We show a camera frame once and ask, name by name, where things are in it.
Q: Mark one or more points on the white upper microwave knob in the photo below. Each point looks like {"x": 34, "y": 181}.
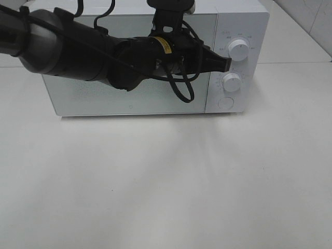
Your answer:
{"x": 238, "y": 49}

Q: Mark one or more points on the round white door release button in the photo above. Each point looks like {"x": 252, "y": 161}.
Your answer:
{"x": 226, "y": 103}

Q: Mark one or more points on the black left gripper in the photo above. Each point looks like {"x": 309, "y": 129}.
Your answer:
{"x": 195, "y": 57}

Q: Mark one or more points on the white microwave oven body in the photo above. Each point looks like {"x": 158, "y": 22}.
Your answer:
{"x": 235, "y": 19}

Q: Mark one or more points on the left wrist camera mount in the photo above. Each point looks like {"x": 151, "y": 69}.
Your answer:
{"x": 170, "y": 14}

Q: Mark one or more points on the white timer knob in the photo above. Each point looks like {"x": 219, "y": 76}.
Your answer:
{"x": 231, "y": 82}

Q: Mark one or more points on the white microwave door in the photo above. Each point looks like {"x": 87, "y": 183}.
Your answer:
{"x": 72, "y": 97}

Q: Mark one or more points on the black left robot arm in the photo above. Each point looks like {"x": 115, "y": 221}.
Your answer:
{"x": 54, "y": 43}

